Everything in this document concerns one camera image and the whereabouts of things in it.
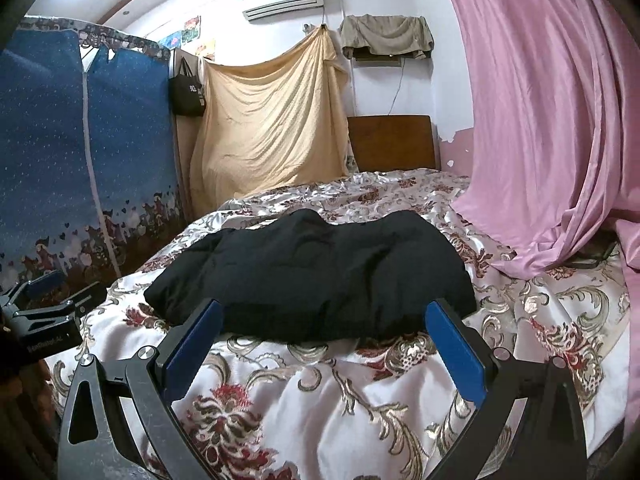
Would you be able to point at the yellow hanging blanket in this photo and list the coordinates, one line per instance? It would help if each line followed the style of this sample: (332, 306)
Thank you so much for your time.
(270, 125)

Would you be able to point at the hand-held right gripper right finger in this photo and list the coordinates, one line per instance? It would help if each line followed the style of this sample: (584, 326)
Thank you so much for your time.
(460, 355)

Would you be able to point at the colourful wall pictures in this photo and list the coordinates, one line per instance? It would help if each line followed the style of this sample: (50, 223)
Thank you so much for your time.
(192, 35)

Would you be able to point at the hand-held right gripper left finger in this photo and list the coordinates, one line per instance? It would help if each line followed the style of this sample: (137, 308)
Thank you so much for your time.
(195, 350)

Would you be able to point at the khaki draped cloth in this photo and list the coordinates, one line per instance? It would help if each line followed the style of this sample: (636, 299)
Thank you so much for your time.
(385, 35)

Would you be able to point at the black hanging bag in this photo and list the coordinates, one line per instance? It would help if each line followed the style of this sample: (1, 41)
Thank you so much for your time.
(187, 92)

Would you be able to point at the floral satin bedspread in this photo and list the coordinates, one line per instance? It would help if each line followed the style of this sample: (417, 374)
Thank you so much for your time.
(310, 410)

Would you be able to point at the pink curtain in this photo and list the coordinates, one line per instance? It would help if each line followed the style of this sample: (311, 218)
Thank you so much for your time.
(540, 125)

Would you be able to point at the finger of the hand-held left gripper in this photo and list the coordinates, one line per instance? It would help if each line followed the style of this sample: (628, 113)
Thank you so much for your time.
(45, 285)
(75, 300)

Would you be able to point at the white air conditioner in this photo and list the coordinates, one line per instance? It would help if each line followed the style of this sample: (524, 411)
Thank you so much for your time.
(282, 6)

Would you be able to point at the wooden headboard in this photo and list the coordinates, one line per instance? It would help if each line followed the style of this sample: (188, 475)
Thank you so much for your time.
(395, 142)

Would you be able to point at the black jacket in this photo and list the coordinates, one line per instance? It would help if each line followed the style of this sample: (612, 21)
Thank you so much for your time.
(310, 280)

